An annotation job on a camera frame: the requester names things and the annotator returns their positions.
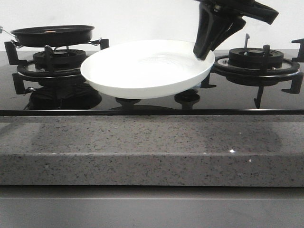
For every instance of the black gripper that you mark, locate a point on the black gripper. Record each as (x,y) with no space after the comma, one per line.
(215,24)

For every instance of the white plate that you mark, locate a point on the white plate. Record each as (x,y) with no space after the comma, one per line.
(146,69)

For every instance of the black frying pan mint handle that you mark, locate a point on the black frying pan mint handle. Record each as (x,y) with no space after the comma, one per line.
(65,35)

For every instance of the black empty burner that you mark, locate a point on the black empty burner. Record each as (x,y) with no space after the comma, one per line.
(253,66)

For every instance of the black empty burner grate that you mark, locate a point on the black empty burner grate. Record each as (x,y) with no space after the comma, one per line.
(217,93)

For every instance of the black glass gas cooktop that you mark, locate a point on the black glass gas cooktop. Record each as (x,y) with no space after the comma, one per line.
(12,103)

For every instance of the silver stove knob near gripper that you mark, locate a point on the silver stove knob near gripper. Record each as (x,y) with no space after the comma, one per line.
(196,87)

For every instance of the black burner under pan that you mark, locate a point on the black burner under pan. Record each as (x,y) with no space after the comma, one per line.
(60,65)

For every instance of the black pan support grate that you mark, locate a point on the black pan support grate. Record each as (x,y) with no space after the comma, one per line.
(9,51)

